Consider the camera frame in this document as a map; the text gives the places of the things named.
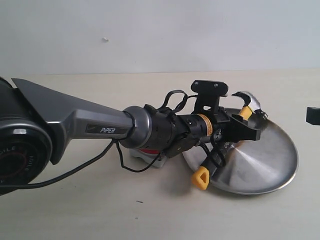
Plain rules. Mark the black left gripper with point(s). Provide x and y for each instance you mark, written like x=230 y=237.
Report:
x=208 y=125

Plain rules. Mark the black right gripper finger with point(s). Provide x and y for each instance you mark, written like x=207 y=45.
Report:
x=313 y=115

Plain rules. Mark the yellow black claw hammer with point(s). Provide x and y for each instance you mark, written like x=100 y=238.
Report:
x=216 y=157

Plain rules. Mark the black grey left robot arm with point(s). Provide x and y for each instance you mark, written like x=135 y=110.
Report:
x=37 y=124

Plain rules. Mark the red dome push button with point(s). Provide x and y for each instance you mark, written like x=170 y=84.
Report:
x=148 y=155

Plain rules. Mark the round stainless steel plate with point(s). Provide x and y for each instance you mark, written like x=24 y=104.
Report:
x=252 y=167

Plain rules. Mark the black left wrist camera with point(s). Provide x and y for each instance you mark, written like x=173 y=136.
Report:
x=208 y=96

